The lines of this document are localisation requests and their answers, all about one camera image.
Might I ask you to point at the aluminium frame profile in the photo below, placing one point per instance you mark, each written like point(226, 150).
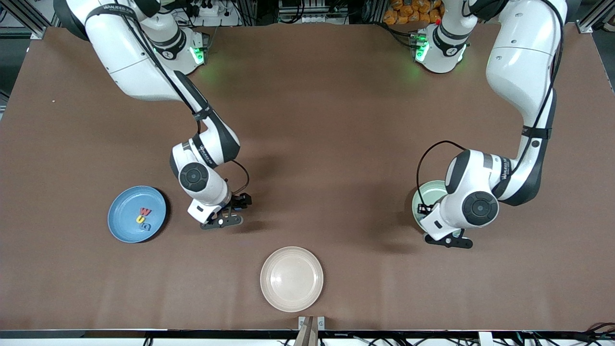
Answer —
point(19, 19)
point(588, 24)

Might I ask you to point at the metal edge bracket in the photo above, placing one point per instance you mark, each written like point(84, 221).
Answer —
point(302, 321)

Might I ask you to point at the green plastic plate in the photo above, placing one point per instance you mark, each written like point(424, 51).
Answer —
point(430, 191)

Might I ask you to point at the white power strip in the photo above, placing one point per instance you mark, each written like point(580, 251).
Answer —
point(214, 10)
point(312, 18)

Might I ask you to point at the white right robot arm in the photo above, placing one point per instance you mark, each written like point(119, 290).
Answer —
point(120, 53)

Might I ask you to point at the brown table mat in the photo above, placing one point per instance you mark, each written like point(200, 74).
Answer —
point(336, 96)

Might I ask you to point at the blue foam letter g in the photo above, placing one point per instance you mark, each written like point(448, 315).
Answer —
point(144, 227)

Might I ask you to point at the blue plastic plate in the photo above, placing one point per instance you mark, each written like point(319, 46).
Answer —
point(122, 206)

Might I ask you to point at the red foam small w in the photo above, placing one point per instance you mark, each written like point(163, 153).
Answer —
point(145, 211)

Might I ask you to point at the orange objects pile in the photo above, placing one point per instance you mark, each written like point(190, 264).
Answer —
point(399, 14)

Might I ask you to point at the beige plastic plate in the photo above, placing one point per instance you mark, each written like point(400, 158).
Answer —
point(291, 278)

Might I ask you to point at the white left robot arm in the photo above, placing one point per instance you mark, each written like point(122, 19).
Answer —
point(523, 57)

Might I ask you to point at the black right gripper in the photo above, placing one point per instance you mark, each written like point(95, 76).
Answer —
point(238, 199)

